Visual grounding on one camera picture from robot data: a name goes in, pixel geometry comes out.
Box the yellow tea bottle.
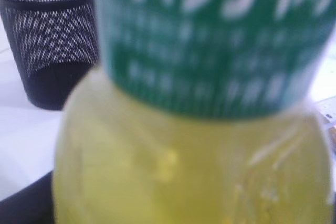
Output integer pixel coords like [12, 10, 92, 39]
[53, 0, 335, 223]

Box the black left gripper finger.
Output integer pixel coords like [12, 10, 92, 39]
[1, 171, 55, 223]

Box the clear plastic ruler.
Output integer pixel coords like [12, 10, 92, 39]
[316, 97, 335, 123]

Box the black mesh pen holder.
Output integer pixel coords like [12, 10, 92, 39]
[1, 0, 99, 111]

